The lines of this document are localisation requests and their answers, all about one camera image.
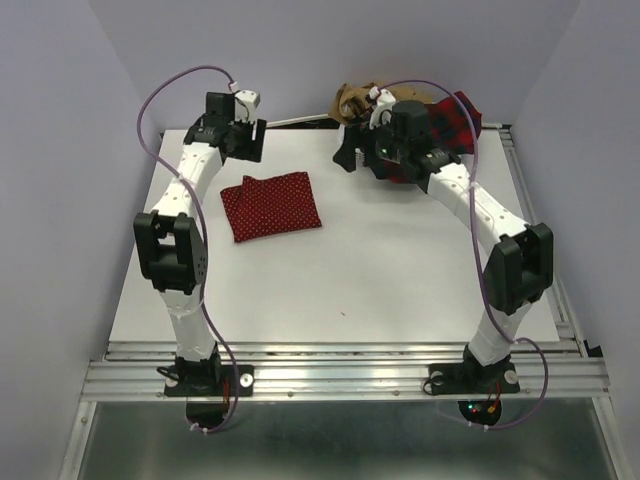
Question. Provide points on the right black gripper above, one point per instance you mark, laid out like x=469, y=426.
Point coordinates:
x=368, y=137

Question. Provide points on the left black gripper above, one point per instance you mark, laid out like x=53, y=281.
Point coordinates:
x=251, y=149

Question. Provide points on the red polka dot skirt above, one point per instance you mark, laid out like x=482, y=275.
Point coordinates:
x=259, y=208

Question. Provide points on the red black plaid skirt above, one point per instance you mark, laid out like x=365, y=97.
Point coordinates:
x=449, y=128

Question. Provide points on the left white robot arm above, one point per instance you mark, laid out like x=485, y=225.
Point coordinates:
x=171, y=250

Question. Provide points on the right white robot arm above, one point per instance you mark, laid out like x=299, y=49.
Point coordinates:
x=514, y=259

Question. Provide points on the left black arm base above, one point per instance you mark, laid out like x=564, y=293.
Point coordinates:
x=215, y=390

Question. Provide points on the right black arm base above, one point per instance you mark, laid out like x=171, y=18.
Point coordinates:
x=480, y=388

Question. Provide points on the white plastic basket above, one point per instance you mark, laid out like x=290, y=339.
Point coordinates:
x=425, y=157

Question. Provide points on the white board strip behind table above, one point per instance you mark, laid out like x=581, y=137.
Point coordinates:
x=321, y=121

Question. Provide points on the tan brown skirt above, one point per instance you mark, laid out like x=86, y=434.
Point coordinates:
x=352, y=102

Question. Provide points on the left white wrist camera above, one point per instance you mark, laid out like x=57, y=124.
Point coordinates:
x=246, y=104

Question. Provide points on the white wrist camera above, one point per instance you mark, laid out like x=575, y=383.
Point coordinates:
x=246, y=104
x=383, y=102

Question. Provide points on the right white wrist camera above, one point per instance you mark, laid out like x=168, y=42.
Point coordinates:
x=383, y=102

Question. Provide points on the aluminium frame rails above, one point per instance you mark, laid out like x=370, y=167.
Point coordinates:
x=341, y=325

